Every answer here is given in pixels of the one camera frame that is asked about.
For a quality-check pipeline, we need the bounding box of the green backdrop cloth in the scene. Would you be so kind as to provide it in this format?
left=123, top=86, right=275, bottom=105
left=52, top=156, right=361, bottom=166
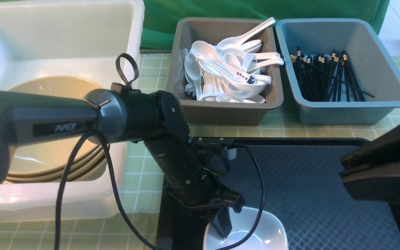
left=140, top=0, right=390, bottom=50

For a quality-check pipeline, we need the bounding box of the white square dish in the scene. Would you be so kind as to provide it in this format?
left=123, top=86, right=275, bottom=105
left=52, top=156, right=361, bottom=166
left=203, top=206, right=289, bottom=250

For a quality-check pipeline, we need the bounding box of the pile of white soup spoons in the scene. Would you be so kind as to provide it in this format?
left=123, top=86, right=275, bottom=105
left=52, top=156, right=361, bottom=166
left=184, top=40, right=284, bottom=104

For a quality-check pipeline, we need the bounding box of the long white spoon on top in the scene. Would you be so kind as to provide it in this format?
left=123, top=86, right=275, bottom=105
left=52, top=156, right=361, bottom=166
left=217, top=17, right=276, bottom=49

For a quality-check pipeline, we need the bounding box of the black serving tray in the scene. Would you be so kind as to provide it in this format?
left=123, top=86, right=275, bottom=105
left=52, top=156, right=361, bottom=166
left=155, top=137, right=400, bottom=250

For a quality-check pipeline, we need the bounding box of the large white plastic tub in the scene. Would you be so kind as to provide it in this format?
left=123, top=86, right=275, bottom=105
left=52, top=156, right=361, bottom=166
left=0, top=0, right=145, bottom=223

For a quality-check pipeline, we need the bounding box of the beige bowl lower in stack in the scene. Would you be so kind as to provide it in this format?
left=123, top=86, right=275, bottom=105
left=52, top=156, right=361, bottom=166
left=3, top=145, right=105, bottom=184

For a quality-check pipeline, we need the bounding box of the bundle of black chopsticks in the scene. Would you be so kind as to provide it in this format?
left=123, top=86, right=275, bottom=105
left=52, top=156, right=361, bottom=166
left=290, top=47, right=375, bottom=102

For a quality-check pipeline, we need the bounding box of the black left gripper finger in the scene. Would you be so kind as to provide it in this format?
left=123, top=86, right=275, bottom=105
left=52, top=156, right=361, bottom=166
left=214, top=207, right=232, bottom=239

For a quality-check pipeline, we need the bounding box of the brown plastic spoon bin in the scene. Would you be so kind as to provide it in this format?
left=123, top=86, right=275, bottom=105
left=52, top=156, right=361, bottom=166
left=166, top=17, right=284, bottom=126

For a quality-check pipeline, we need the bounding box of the white spoon with blue print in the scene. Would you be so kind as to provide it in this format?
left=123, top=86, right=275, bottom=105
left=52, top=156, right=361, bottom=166
left=191, top=41, right=257, bottom=84

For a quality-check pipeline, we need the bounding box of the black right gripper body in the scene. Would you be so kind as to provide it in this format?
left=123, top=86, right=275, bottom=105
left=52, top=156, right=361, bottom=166
left=340, top=125, right=400, bottom=232

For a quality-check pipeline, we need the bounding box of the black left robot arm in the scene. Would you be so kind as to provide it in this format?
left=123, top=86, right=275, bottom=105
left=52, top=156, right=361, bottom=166
left=0, top=87, right=245, bottom=238

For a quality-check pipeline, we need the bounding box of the blue plastic chopstick bin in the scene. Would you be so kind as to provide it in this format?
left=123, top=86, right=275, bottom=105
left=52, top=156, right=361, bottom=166
left=275, top=18, right=400, bottom=125

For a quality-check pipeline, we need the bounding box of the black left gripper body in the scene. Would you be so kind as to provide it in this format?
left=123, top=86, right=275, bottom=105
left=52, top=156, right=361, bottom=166
left=177, top=183, right=245, bottom=220

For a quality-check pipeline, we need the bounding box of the beige bowl top of stack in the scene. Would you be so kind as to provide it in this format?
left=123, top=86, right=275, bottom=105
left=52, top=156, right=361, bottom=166
left=8, top=76, right=100, bottom=176

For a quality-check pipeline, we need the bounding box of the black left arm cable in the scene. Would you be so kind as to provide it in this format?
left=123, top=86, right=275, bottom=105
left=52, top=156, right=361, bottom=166
left=54, top=53, right=266, bottom=250

